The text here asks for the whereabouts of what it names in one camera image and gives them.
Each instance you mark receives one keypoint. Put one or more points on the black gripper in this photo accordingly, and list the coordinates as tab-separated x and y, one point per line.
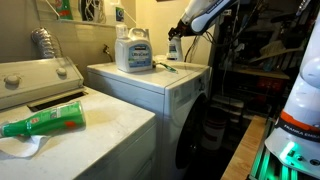
184	28

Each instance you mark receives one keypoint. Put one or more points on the white bucket red stripe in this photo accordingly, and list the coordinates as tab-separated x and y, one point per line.
213	133

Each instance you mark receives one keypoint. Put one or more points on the white front-load washer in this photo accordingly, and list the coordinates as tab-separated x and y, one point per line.
146	86

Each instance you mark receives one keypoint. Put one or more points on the green box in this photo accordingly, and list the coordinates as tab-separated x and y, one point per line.
64	8

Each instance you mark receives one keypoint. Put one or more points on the white top-load dryer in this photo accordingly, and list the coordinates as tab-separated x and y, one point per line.
100	133

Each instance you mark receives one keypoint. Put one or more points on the round dryer knob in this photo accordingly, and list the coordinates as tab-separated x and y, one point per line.
12	79
61	71

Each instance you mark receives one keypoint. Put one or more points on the cluttered wooden storage shelf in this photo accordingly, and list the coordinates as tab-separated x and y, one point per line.
263	72

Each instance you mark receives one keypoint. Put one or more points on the white wall shelf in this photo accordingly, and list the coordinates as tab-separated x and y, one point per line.
86	23

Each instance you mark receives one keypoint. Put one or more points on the stacked white containers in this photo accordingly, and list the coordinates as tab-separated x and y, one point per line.
228	106

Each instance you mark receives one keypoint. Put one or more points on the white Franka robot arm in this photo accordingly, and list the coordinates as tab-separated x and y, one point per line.
300	110

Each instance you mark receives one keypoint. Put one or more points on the green plastic bottle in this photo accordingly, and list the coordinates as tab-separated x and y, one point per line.
50	120

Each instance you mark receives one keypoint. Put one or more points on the wall water valve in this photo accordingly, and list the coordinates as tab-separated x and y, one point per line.
107	51

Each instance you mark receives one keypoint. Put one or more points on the white dryer sheet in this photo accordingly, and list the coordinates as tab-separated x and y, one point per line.
20	148

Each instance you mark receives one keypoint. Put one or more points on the small white detergent bottle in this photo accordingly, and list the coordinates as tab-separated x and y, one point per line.
175	50

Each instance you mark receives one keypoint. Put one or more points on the wooden bench top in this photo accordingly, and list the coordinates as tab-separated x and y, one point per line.
245	150

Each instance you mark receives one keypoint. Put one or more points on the metal robot mounting stand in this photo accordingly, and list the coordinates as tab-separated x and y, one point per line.
266	166

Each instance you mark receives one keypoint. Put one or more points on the silver flexible vent duct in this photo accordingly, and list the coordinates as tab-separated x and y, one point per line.
45	43

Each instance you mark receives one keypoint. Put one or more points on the large white detergent jug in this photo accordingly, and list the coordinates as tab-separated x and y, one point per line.
133	53

